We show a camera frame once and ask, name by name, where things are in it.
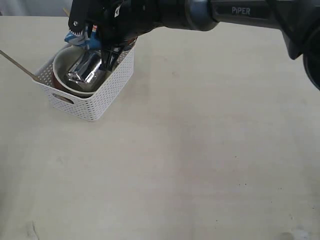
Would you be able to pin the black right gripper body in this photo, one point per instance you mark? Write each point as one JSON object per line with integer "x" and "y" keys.
{"x": 116, "y": 21}

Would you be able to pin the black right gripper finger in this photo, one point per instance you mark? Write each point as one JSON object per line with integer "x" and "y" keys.
{"x": 106, "y": 59}
{"x": 114, "y": 54}

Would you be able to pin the blue chips bag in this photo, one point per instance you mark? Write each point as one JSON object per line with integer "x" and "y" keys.
{"x": 85, "y": 41}

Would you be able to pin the wooden chopstick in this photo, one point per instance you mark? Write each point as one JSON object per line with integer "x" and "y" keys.
{"x": 66, "y": 11}
{"x": 34, "y": 77}

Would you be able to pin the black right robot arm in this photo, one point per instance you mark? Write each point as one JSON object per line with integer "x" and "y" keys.
{"x": 298, "y": 21}

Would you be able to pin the shiny steel cup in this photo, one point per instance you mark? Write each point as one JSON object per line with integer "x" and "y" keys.
{"x": 85, "y": 71}

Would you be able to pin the cream ceramic bowl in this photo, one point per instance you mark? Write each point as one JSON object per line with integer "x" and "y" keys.
{"x": 62, "y": 62}

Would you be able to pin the white woven plastic basket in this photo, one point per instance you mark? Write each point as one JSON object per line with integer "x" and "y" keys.
{"x": 87, "y": 108}

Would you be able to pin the brown red plate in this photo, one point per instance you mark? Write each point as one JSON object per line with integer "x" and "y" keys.
{"x": 56, "y": 83}

